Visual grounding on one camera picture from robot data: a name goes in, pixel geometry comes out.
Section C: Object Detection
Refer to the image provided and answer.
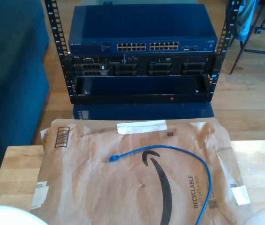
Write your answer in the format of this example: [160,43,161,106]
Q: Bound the blue network cable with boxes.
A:
[106,144,213,225]

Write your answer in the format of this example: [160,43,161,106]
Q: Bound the dark blue flat chassis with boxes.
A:
[72,103,215,121]

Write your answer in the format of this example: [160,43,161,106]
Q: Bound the black rack shelf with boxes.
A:
[72,74,212,104]

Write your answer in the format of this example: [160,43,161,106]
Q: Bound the black rack server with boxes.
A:
[72,54,215,77]

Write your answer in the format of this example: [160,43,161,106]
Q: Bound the brown paper mailer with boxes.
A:
[30,118,252,225]

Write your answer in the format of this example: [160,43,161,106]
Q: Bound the blue sofa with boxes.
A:
[0,0,51,175]

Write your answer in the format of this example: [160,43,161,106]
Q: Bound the dark metal stool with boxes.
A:
[229,0,265,82]

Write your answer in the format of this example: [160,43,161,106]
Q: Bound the grey-blue cloth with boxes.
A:
[226,0,259,42]

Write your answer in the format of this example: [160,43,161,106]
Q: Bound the blue network switch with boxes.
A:
[68,3,219,56]

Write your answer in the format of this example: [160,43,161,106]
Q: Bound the black server rack frame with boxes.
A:
[44,0,242,105]

